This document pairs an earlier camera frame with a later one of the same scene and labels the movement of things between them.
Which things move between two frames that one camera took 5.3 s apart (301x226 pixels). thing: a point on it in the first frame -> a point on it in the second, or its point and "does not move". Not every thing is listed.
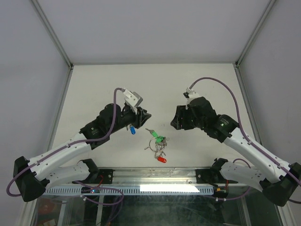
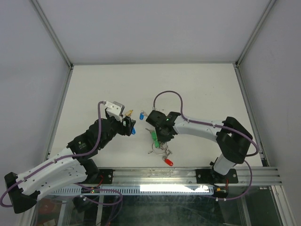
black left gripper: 140,117 -> 124,130
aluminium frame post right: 238,61 does not move
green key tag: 158,139 does not move
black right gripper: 179,118 -> 162,139
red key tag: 162,159 -> 168,161
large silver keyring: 156,145 -> 167,145
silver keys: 158,148 -> 164,146
